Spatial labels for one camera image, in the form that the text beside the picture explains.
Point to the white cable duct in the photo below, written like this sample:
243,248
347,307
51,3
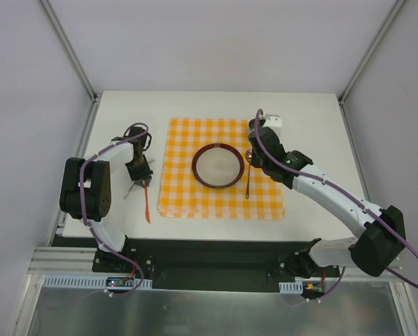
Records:
95,282
293,288

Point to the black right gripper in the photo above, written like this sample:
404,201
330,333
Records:
255,161

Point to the aluminium frame post left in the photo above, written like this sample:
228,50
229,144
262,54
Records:
66,46

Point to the metal cup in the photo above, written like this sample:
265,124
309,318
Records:
252,125

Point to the left white cable duct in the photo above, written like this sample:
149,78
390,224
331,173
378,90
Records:
95,282

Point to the aluminium frame post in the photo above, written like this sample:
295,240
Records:
371,50
66,46

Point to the aluminium right side rail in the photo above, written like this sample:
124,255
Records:
354,150

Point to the aluminium rail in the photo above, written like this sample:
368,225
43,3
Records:
77,260
354,150
69,191

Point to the orange chopsticks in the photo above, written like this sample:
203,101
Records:
147,210

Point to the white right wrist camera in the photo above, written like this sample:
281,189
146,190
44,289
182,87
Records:
273,122

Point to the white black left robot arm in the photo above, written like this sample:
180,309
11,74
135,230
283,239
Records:
95,189

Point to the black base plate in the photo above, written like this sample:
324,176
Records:
257,267

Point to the aluminium front rail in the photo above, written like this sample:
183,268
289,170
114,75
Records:
77,260

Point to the right white cable duct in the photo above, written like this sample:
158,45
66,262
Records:
293,288

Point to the red rimmed cream plate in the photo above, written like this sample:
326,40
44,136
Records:
218,165

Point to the copper spoon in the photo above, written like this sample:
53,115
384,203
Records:
248,157

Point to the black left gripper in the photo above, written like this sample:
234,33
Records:
139,173

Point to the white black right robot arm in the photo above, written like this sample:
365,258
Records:
372,248

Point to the silver fork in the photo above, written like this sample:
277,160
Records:
141,176

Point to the aluminium left side rail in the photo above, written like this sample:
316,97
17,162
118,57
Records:
69,191

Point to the aluminium frame post right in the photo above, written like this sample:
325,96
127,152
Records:
371,50

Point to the yellow white checkered cloth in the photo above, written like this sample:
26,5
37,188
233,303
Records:
182,196

